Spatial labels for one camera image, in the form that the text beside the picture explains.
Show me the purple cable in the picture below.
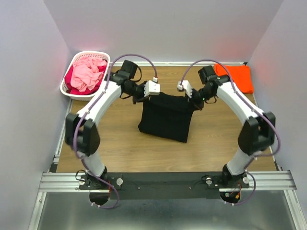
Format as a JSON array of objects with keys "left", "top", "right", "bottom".
[
  {"left": 73, "top": 54, "right": 159, "bottom": 209},
  {"left": 177, "top": 59, "right": 282, "bottom": 206}
]

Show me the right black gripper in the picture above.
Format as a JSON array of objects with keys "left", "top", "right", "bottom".
[{"left": 184, "top": 87, "right": 214, "bottom": 112}]

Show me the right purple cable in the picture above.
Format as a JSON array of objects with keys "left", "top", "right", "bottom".
[{"left": 177, "top": 59, "right": 282, "bottom": 206}]

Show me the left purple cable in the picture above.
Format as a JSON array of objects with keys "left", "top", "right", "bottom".
[{"left": 73, "top": 54, "right": 159, "bottom": 209}]

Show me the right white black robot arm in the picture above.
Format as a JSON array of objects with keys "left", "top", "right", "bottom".
[{"left": 191, "top": 66, "right": 276, "bottom": 188}]

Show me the magenta t shirt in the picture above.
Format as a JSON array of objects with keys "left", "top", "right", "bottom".
[{"left": 64, "top": 65, "right": 106, "bottom": 95}]

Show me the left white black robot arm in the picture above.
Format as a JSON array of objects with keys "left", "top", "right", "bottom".
[{"left": 65, "top": 60, "right": 157, "bottom": 189}]

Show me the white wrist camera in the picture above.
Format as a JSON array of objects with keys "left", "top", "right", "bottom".
[
  {"left": 144, "top": 77, "right": 161, "bottom": 97},
  {"left": 177, "top": 80, "right": 193, "bottom": 98}
]

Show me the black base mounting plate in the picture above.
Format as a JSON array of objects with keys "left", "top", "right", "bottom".
[{"left": 75, "top": 172, "right": 249, "bottom": 200}]

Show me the folded orange t shirt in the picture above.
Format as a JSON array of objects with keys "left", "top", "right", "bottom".
[{"left": 225, "top": 65, "right": 254, "bottom": 94}]

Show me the light pink t shirt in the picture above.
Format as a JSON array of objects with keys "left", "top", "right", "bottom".
[{"left": 70, "top": 56, "right": 107, "bottom": 93}]

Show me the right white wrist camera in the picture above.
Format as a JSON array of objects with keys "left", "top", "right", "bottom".
[{"left": 177, "top": 80, "right": 193, "bottom": 98}]

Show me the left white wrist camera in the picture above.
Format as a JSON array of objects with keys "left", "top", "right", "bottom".
[{"left": 144, "top": 77, "right": 161, "bottom": 97}]

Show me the white plastic laundry basket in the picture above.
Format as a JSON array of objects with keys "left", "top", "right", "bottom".
[{"left": 60, "top": 51, "right": 110, "bottom": 101}]

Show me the black t shirt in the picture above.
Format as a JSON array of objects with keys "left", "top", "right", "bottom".
[{"left": 138, "top": 93, "right": 198, "bottom": 143}]

